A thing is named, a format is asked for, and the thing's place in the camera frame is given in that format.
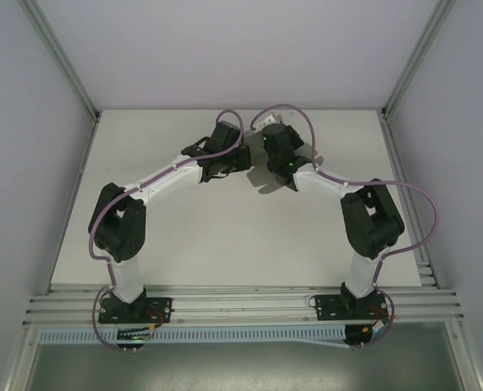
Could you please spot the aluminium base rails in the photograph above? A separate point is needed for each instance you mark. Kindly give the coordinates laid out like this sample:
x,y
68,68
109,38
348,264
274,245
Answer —
x,y
245,303

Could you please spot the grey metal lower panel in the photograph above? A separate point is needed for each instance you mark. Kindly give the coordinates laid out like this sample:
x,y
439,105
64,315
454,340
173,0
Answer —
x,y
245,368

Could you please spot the aluminium frame post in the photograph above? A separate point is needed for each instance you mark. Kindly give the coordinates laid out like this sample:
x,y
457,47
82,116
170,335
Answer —
x,y
417,61
64,61

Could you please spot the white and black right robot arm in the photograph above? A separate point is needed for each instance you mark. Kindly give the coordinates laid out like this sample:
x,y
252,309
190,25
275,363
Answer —
x,y
371,220

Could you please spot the aluminium side rail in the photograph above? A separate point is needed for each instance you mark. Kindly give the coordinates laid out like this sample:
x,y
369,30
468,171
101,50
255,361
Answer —
x,y
397,163
71,203

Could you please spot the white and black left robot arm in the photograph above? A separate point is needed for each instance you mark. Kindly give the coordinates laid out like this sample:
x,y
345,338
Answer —
x,y
119,228

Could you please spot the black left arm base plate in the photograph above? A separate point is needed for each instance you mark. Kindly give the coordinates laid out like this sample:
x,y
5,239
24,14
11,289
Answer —
x,y
159,309

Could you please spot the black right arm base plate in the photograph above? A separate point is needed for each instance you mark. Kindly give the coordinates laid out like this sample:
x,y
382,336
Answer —
x,y
326,307

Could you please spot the aluminium lower frame bar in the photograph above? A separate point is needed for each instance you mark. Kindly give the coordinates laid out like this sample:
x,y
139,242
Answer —
x,y
21,358
463,358

